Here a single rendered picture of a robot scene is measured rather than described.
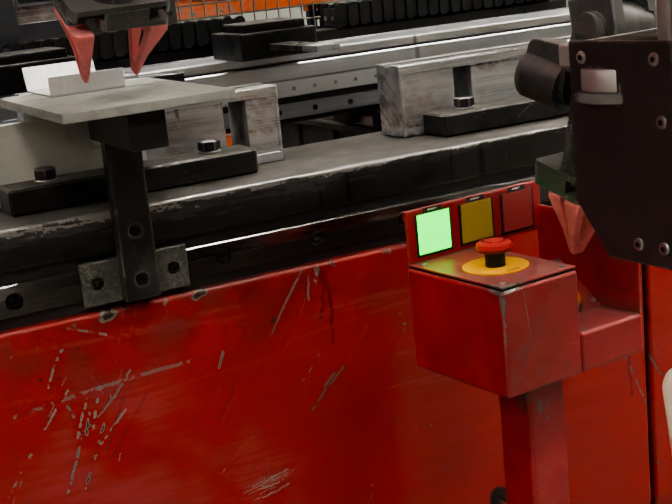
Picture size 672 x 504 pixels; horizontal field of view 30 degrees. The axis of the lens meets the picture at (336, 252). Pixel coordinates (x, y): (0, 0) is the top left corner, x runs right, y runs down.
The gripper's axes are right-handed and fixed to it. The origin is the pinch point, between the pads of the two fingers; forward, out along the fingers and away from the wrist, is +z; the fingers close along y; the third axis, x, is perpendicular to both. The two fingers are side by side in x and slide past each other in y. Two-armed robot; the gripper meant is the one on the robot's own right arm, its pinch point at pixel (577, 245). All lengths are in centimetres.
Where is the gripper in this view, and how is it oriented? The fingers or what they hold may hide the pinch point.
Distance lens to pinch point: 141.1
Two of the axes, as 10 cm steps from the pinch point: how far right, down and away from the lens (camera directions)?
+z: -0.4, 8.9, 4.5
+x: -8.3, 2.2, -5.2
